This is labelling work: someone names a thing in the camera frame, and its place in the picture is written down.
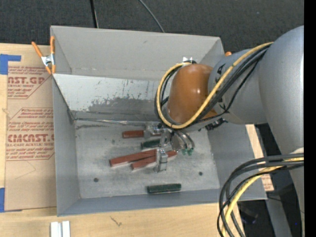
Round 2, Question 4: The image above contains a dark green flat block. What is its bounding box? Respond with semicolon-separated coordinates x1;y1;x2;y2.
147;183;182;195
140;139;161;150

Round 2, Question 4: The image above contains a red-brown flat block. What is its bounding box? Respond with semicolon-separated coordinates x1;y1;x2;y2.
121;130;146;139
130;150;178;172
109;149;158;168

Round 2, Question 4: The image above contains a black cylinder on white bracket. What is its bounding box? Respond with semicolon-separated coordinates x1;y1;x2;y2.
204;118;226;131

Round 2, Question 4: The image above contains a grey metal bin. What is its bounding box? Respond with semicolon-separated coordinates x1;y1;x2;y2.
50;25;269;217

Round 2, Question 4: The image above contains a brown cardboard board red print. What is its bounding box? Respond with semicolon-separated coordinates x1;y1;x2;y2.
0;42;58;212

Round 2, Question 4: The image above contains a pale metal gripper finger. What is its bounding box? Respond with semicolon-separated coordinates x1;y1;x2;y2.
154;148;169;174
144;122;164;139

